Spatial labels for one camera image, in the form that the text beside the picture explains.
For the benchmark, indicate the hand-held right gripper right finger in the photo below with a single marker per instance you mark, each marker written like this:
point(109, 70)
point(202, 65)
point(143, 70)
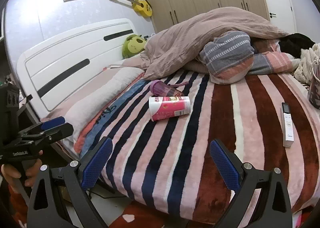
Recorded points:
point(225, 161)

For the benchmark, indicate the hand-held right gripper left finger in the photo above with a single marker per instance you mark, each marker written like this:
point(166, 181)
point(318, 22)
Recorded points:
point(98, 161)

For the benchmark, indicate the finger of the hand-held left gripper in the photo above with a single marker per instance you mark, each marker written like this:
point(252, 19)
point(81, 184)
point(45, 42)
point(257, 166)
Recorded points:
point(53, 130)

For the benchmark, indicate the pink and white cup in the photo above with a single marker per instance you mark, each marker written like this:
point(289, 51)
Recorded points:
point(169, 107)

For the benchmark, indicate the person's left hand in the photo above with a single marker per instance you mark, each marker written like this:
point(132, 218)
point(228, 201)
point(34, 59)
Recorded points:
point(15, 170)

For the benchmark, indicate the blue orange striped towel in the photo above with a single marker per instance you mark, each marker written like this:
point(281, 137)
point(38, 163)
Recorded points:
point(110, 117)

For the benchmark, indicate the white pillow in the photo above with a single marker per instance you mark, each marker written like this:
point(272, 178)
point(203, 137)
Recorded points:
point(100, 102)

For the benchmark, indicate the white headboard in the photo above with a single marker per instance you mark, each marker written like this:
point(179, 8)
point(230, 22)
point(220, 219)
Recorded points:
point(70, 62)

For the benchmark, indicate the white remote control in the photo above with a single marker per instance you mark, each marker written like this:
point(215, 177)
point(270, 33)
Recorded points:
point(287, 124)

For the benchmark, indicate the purple water bottle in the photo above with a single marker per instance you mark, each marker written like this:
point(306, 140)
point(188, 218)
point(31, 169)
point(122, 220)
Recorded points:
point(165, 88)

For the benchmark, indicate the striped folded blanket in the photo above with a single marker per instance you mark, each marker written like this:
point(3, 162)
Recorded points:
point(232, 55)

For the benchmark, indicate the green plush toy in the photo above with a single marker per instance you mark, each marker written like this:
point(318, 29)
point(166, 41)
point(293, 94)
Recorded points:
point(131, 45)

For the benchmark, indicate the pink duvet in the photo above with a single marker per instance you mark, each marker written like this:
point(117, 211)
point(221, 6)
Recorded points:
point(200, 40)

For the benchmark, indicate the cream fluffy garment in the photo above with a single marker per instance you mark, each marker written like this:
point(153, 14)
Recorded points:
point(307, 64)

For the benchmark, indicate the black garment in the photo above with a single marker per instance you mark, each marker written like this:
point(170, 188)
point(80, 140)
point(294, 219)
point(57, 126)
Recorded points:
point(296, 44)

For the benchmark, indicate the yellow toy guitar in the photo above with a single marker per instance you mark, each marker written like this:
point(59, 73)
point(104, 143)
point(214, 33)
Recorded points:
point(135, 2)

